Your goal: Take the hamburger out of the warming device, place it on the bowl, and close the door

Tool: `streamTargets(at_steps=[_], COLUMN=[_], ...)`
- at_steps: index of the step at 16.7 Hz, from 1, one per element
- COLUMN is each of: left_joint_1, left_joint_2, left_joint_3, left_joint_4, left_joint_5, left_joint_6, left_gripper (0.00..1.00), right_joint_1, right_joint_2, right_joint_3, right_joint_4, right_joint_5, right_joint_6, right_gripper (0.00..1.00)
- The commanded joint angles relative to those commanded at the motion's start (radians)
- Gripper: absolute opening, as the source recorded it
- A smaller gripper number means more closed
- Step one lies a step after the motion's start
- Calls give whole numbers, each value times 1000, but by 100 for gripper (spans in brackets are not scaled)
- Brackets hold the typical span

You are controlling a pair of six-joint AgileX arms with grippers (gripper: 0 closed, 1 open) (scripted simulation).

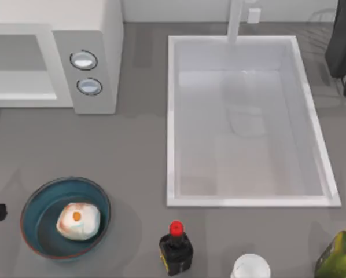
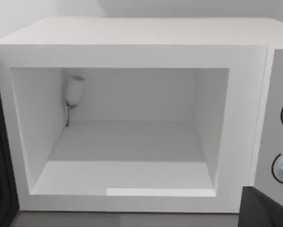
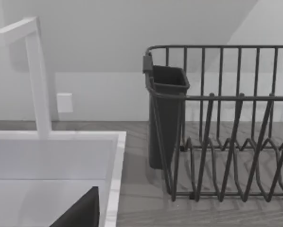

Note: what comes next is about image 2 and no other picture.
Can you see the white microwave lamp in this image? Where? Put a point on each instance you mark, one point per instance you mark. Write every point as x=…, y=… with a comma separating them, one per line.
x=74, y=91

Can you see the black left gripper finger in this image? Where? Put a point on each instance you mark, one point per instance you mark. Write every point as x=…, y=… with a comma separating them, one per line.
x=262, y=210

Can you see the pale microwave oven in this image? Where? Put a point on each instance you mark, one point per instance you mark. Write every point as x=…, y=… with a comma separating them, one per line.
x=136, y=54

